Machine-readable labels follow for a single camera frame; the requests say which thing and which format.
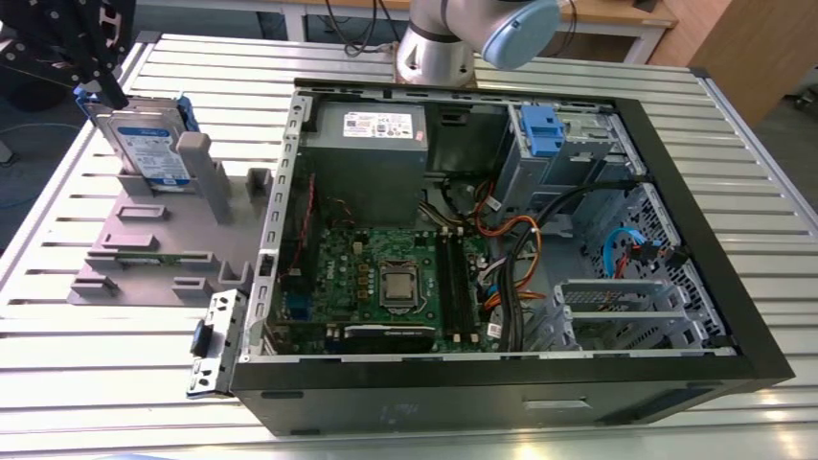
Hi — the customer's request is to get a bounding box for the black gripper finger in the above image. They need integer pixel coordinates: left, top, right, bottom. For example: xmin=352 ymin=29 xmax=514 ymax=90
xmin=0 ymin=40 xmax=129 ymax=110
xmin=94 ymin=0 xmax=136 ymax=57

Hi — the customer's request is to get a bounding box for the hard disk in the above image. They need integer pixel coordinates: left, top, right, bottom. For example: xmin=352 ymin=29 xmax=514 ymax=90
xmin=71 ymin=87 xmax=200 ymax=194

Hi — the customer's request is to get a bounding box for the metal disk bay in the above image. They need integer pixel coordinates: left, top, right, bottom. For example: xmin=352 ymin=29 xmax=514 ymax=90
xmin=552 ymin=279 xmax=729 ymax=351

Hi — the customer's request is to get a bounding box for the grey parts rack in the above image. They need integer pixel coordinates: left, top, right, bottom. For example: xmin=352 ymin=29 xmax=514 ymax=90
xmin=67 ymin=132 xmax=282 ymax=308

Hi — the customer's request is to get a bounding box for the green RAM stick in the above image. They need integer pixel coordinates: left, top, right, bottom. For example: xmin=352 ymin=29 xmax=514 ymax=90
xmin=113 ymin=253 xmax=212 ymax=265

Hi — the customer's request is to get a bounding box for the grey power supply unit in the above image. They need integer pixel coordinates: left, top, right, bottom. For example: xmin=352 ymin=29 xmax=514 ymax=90
xmin=298 ymin=100 xmax=429 ymax=229

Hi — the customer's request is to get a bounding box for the green motherboard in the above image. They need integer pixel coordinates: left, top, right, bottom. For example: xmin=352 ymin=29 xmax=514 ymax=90
xmin=280 ymin=227 xmax=505 ymax=356

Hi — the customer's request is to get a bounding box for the CPU socket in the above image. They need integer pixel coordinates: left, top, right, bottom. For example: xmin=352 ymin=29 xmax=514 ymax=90
xmin=374 ymin=258 xmax=428 ymax=315

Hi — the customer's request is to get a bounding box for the blue drive latch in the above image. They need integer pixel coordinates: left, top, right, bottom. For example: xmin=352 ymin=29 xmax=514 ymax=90
xmin=520 ymin=103 xmax=567 ymax=157

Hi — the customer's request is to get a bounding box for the silver CPU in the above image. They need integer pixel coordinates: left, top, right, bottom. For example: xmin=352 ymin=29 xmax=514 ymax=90
xmin=381 ymin=272 xmax=417 ymax=301

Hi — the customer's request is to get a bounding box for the black RAM slot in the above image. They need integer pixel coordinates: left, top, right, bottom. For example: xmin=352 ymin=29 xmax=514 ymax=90
xmin=434 ymin=227 xmax=462 ymax=344
xmin=453 ymin=227 xmax=481 ymax=344

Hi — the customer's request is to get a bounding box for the metal optical drive cage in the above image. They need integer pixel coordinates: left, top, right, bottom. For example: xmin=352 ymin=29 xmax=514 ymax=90
xmin=494 ymin=103 xmax=644 ymax=226

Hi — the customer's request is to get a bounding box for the black graphics card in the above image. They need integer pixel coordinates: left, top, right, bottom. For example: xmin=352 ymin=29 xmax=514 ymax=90
xmin=341 ymin=323 xmax=438 ymax=355

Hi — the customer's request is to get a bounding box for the black PC case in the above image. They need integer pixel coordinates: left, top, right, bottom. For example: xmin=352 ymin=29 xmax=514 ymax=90
xmin=226 ymin=76 xmax=796 ymax=437

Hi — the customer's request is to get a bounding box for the wooden cabinet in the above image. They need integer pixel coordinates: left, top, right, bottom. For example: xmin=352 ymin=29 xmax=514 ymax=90
xmin=644 ymin=0 xmax=818 ymax=128

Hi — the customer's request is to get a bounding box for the metal expansion slot bracket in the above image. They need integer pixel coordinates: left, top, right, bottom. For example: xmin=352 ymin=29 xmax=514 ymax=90
xmin=184 ymin=288 xmax=249 ymax=399

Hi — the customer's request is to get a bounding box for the wooden desk with white frame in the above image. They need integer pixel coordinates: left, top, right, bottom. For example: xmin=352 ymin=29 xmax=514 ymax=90
xmin=254 ymin=0 xmax=680 ymax=66

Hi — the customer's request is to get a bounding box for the orange yellow wire bundle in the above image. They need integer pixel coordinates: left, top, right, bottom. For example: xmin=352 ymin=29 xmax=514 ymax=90
xmin=474 ymin=215 xmax=544 ymax=312

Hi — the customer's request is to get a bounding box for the black cable bundle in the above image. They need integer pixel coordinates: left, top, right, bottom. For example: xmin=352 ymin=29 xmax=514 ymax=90
xmin=497 ymin=181 xmax=640 ymax=351

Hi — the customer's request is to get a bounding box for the blue data wire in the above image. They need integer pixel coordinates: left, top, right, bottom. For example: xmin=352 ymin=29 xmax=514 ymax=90
xmin=601 ymin=227 xmax=640 ymax=279

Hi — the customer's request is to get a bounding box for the power wire with black plug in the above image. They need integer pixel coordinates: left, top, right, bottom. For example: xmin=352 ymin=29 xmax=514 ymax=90
xmin=628 ymin=241 xmax=695 ymax=269

